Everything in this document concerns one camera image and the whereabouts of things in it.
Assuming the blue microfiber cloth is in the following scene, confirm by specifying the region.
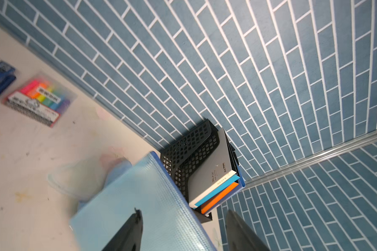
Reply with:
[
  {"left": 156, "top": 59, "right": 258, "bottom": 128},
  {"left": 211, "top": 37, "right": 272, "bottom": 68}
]
[{"left": 48, "top": 154, "right": 132, "bottom": 201}]

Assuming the colourful marker pack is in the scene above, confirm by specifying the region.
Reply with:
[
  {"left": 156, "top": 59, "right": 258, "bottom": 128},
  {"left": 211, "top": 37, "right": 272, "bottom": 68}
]
[{"left": 4, "top": 74, "right": 76, "bottom": 128}]

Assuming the orange book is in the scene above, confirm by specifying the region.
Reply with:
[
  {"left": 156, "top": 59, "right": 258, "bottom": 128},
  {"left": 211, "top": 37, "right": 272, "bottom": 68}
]
[{"left": 200, "top": 181, "right": 239, "bottom": 214}]

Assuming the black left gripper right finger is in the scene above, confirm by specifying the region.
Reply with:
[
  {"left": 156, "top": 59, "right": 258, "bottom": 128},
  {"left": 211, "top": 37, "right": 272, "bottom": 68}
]
[{"left": 225, "top": 210, "right": 270, "bottom": 251}]

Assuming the black mesh file holder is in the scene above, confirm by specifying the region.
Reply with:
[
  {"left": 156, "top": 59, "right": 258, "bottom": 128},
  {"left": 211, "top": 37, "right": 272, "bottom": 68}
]
[{"left": 161, "top": 119, "right": 219, "bottom": 223}]

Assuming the blue folder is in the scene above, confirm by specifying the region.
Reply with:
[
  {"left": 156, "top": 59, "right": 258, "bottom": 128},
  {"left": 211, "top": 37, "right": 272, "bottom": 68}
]
[{"left": 200, "top": 142, "right": 245, "bottom": 215}]

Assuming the aluminium corner post right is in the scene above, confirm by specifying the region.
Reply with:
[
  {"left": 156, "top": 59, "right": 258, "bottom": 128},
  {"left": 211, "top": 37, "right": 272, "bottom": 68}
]
[{"left": 245, "top": 130, "right": 377, "bottom": 189}]

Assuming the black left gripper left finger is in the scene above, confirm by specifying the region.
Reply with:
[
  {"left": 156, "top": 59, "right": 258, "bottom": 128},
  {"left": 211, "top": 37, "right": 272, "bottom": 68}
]
[{"left": 103, "top": 209, "right": 143, "bottom": 251}]

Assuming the teal book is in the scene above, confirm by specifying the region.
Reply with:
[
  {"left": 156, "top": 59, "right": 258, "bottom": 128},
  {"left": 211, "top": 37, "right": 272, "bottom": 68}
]
[{"left": 190, "top": 175, "right": 240, "bottom": 209}]

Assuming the blue document bag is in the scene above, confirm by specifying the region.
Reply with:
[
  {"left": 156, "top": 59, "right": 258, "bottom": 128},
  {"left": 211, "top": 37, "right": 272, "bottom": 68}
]
[{"left": 70, "top": 152, "right": 215, "bottom": 251}]

